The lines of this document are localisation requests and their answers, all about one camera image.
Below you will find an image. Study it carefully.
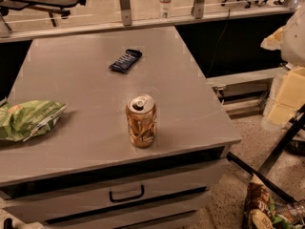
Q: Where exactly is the dark blue rxbar wrapper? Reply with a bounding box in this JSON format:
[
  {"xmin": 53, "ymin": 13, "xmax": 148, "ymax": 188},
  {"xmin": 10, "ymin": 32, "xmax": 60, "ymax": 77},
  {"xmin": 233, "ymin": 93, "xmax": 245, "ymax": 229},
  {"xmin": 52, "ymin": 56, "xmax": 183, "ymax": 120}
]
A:
[{"xmin": 109, "ymin": 49, "xmax": 142, "ymax": 73}]

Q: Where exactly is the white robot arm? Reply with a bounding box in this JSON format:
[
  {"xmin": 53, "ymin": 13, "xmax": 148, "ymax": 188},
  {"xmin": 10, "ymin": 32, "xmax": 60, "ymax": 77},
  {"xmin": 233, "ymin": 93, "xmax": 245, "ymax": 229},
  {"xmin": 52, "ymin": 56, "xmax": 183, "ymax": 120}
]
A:
[{"xmin": 281, "ymin": 5, "xmax": 305, "ymax": 67}]

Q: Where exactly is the orange soda can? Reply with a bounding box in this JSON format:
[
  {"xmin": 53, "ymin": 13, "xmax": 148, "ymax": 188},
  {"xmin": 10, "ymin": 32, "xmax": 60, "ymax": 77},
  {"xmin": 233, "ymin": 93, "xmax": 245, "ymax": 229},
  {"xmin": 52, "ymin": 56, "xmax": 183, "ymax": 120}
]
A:
[{"xmin": 126, "ymin": 94, "xmax": 156, "ymax": 148}]

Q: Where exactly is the grey drawer cabinet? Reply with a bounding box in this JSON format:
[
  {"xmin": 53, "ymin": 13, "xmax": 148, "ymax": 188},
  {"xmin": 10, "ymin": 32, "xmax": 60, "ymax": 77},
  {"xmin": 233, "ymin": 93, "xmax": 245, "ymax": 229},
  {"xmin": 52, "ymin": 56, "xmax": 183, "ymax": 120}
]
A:
[{"xmin": 0, "ymin": 146, "xmax": 232, "ymax": 229}]

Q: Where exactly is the clear plastic water bottle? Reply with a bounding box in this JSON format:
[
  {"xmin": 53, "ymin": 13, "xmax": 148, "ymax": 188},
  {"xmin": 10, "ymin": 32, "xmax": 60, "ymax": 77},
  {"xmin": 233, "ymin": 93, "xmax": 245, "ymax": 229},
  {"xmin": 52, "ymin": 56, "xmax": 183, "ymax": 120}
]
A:
[{"xmin": 159, "ymin": 0, "xmax": 172, "ymax": 19}]

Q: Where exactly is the green chip bag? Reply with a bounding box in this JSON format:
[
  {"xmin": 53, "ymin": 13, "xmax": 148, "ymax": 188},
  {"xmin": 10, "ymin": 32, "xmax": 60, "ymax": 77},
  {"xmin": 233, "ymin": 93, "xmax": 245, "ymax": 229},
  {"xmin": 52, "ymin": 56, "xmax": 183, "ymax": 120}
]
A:
[{"xmin": 0, "ymin": 98, "xmax": 67, "ymax": 141}]

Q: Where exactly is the chip bag on floor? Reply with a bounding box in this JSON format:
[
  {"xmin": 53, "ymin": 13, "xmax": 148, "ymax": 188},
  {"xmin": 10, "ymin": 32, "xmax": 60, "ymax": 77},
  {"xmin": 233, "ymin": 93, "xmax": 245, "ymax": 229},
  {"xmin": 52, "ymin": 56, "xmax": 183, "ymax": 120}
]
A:
[{"xmin": 242, "ymin": 175, "xmax": 305, "ymax": 229}]

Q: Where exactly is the metal railing frame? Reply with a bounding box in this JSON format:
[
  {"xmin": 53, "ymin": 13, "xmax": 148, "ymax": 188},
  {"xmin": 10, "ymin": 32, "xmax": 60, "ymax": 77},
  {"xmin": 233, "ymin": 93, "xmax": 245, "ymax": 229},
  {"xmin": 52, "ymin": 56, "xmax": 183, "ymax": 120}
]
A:
[{"xmin": 1, "ymin": 0, "xmax": 304, "ymax": 43}]

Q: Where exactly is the black drawer handle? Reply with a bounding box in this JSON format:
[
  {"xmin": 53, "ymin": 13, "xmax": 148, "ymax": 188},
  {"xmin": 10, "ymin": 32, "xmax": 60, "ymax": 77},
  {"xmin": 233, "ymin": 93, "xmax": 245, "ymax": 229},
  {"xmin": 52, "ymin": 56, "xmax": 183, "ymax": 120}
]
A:
[{"xmin": 109, "ymin": 185, "xmax": 145, "ymax": 203}]

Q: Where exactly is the black metal stand frame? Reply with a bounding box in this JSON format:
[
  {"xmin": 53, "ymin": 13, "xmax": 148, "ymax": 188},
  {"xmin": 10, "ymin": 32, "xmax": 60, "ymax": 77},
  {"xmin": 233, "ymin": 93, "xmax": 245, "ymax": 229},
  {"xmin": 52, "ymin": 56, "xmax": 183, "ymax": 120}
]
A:
[{"xmin": 227, "ymin": 105, "xmax": 305, "ymax": 203}]

